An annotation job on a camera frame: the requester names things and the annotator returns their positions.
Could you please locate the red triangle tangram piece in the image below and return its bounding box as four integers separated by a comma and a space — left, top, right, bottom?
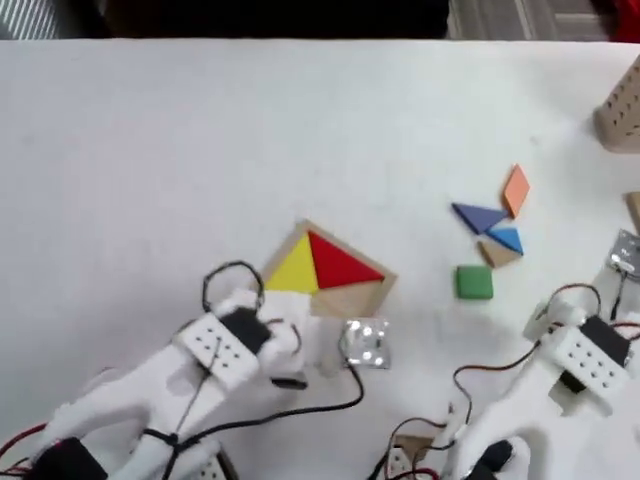
307, 230, 387, 291

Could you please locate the yellow triangle tangram piece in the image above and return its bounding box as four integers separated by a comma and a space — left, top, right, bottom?
263, 233, 320, 293

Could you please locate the square wooden tray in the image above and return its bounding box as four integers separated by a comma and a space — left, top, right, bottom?
259, 218, 400, 319

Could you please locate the purple triangle tangram piece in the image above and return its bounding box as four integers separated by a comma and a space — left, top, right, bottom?
451, 202, 509, 235

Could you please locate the green square tangram piece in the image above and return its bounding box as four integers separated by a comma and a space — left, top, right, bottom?
455, 264, 495, 301

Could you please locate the natural wood triangle tangram piece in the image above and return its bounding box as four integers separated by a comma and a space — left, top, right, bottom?
477, 240, 521, 268

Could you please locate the blue triangle tangram piece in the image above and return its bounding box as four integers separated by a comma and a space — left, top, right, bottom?
486, 226, 525, 256

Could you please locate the orange parallelogram tangram piece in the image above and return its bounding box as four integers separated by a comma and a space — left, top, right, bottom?
502, 164, 531, 220

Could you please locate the perforated wooden block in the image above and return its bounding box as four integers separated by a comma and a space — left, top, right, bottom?
593, 63, 640, 154

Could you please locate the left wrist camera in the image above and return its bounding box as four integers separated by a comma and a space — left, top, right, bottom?
339, 317, 392, 370

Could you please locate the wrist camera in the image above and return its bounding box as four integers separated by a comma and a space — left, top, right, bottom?
339, 317, 392, 370
605, 228, 640, 276

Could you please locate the black cable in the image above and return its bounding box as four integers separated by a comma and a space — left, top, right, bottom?
172, 367, 365, 446

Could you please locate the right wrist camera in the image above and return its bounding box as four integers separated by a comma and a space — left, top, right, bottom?
605, 228, 640, 276

